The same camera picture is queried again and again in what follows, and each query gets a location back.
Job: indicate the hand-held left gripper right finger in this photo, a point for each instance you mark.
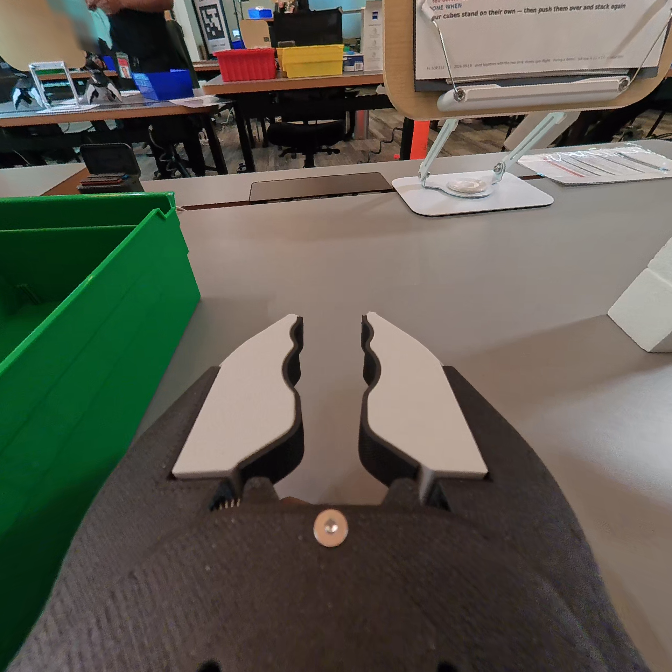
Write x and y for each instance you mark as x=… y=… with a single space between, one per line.
x=420 y=409

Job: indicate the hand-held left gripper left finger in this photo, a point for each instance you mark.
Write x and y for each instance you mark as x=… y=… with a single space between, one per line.
x=241 y=404

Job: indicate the grey desk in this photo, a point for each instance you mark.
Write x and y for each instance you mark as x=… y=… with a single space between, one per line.
x=420 y=262

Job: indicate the green plastic bin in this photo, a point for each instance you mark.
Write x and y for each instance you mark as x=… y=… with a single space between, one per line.
x=105 y=367

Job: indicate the orange cone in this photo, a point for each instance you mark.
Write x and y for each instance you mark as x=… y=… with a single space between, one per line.
x=420 y=139

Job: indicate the black plastic case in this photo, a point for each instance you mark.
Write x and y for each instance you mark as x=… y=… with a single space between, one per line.
x=110 y=162

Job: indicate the black office chair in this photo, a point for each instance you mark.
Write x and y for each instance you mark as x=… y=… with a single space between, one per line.
x=304 y=134

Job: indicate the laminated paper sheet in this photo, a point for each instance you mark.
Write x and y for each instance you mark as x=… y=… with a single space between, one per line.
x=593 y=165

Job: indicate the wooden work table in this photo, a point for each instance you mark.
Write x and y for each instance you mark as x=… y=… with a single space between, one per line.
x=131 y=107
x=294 y=84

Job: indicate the small blue plastic bin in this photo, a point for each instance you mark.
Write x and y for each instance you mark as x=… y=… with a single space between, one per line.
x=165 y=86

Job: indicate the wooden document stand white base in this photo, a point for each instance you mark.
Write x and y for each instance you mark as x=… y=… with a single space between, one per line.
x=399 y=78

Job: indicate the red plastic bin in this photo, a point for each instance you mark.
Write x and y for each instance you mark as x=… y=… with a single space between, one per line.
x=246 y=65

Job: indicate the spare hand-held gripper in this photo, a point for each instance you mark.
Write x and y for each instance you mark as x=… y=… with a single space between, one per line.
x=102 y=92
x=23 y=94

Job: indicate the yellow plastic bin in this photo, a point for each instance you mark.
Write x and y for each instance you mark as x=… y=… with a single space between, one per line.
x=309 y=62

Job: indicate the white carton box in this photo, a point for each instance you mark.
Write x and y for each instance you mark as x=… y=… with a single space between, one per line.
x=372 y=42

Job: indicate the black white tag poster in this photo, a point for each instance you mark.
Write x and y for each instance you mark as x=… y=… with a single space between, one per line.
x=212 y=23

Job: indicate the printed instruction sheet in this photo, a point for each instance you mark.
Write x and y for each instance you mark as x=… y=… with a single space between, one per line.
x=525 y=42

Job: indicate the black monitor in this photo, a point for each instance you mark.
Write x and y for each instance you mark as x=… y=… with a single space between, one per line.
x=309 y=26

